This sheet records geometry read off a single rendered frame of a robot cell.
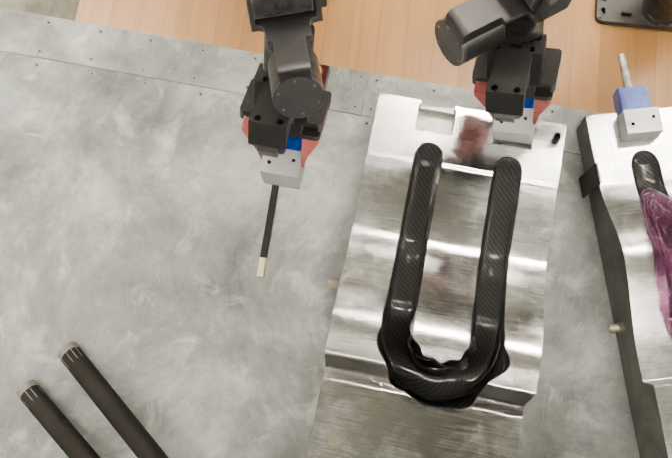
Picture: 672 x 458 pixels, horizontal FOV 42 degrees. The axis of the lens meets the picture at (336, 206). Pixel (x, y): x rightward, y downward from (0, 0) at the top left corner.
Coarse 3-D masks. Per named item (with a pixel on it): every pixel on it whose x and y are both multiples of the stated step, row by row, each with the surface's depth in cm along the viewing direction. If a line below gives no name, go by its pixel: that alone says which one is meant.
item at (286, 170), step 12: (288, 144) 113; (300, 144) 113; (264, 156) 112; (288, 156) 112; (300, 156) 112; (264, 168) 111; (276, 168) 111; (288, 168) 111; (300, 168) 112; (264, 180) 115; (276, 180) 114; (288, 180) 113; (300, 180) 115
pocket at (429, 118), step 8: (424, 104) 123; (424, 112) 124; (432, 112) 123; (440, 112) 123; (448, 112) 122; (456, 112) 121; (416, 120) 123; (424, 120) 123; (432, 120) 123; (440, 120) 123; (448, 120) 123; (416, 128) 123; (424, 128) 123; (432, 128) 123; (440, 128) 123; (448, 128) 123
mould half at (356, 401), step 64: (384, 128) 120; (384, 192) 118; (448, 192) 118; (384, 256) 115; (448, 256) 115; (512, 256) 115; (448, 320) 108; (512, 320) 109; (384, 384) 113; (512, 384) 106; (320, 448) 111; (384, 448) 111; (448, 448) 110; (512, 448) 110
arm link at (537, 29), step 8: (512, 24) 100; (520, 24) 100; (528, 24) 100; (536, 24) 100; (512, 32) 101; (520, 32) 101; (528, 32) 101; (536, 32) 101; (512, 40) 102; (520, 40) 102; (528, 40) 102
